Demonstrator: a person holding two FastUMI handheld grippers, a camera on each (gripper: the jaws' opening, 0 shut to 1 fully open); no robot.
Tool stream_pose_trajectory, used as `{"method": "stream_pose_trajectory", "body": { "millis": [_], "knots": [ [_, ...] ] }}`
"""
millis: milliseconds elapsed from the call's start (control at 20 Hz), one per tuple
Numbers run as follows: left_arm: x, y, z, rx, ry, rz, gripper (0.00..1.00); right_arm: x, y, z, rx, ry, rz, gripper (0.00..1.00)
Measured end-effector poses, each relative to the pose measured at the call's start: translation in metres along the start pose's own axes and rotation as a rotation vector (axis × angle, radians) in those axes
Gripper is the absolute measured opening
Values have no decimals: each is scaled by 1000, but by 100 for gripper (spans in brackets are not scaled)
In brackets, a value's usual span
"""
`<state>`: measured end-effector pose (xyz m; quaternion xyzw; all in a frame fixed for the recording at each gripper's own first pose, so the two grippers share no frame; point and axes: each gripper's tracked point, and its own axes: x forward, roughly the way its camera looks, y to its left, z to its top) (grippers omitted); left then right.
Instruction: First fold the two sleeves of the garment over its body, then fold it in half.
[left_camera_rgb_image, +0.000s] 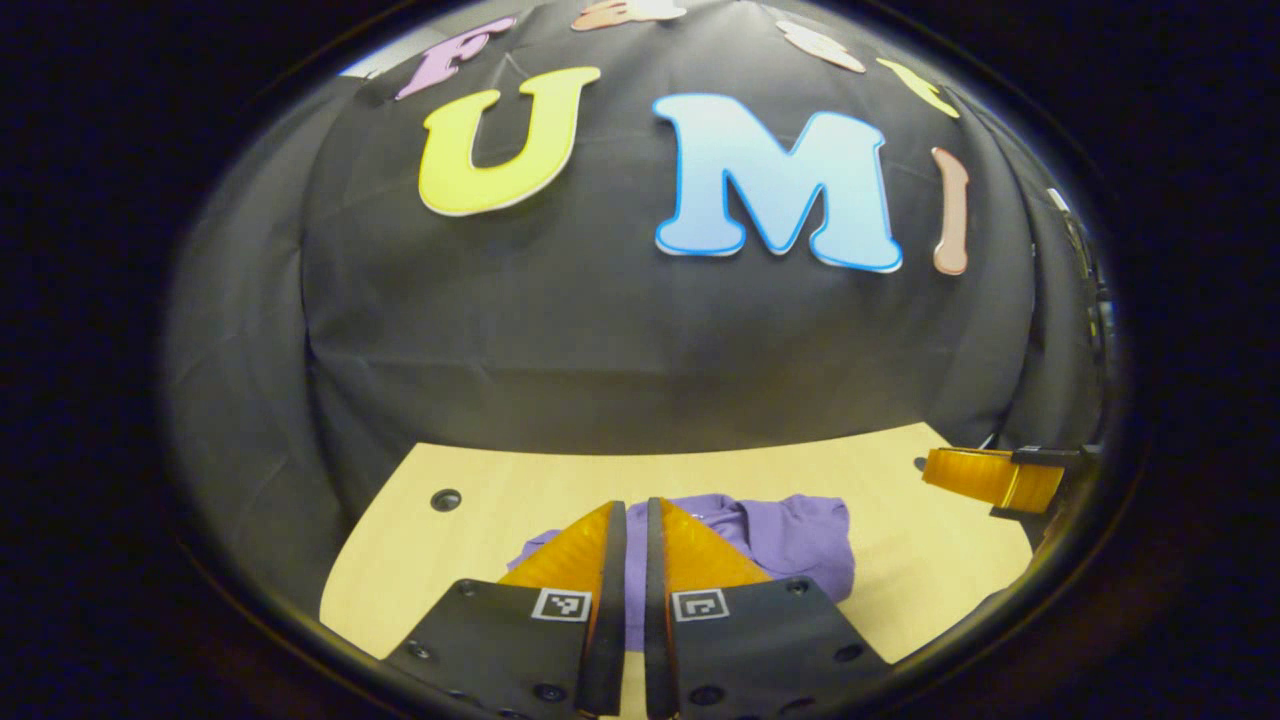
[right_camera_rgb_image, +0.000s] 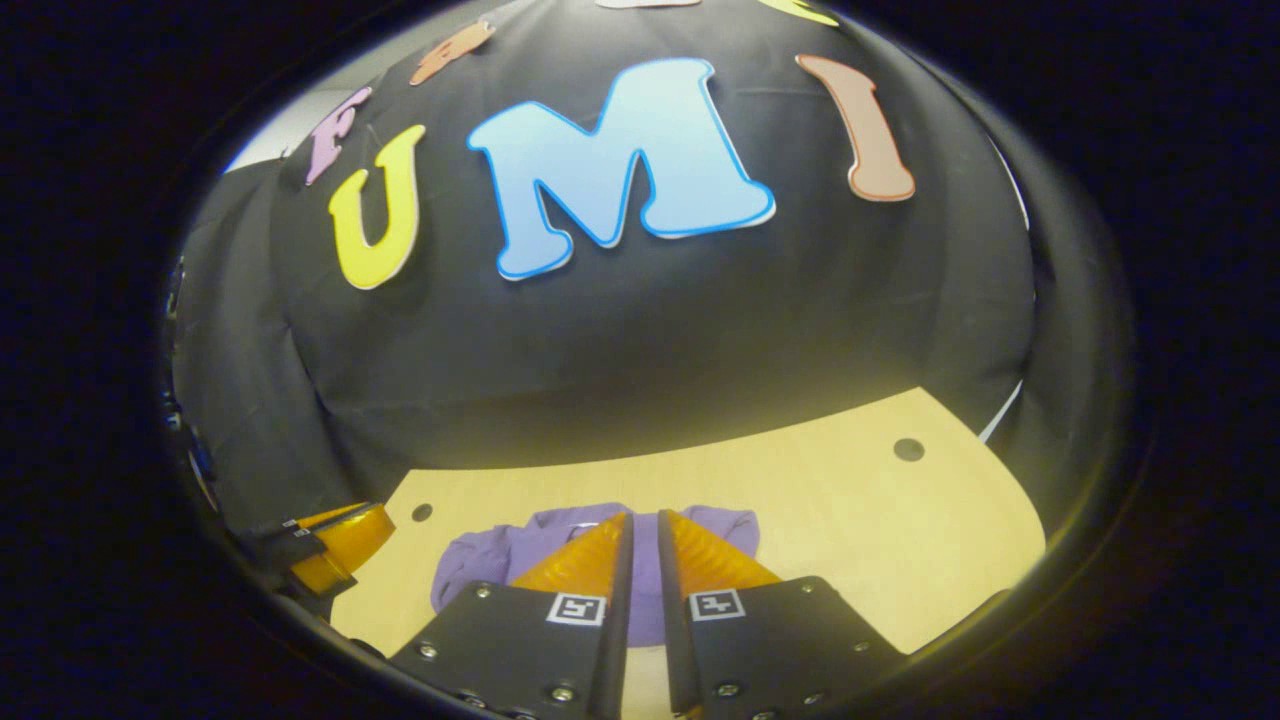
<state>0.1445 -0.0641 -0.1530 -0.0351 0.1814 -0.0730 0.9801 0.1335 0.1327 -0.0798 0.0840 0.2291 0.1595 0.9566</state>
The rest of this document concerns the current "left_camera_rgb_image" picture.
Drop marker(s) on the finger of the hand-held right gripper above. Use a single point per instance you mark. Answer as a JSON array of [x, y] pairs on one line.
[[990, 475]]

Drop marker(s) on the purple button shirt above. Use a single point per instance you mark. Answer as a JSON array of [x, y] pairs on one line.
[[800, 540]]

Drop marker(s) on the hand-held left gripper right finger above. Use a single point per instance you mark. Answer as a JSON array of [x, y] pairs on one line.
[[658, 660]]

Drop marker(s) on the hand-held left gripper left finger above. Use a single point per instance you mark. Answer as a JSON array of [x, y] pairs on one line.
[[605, 660]]

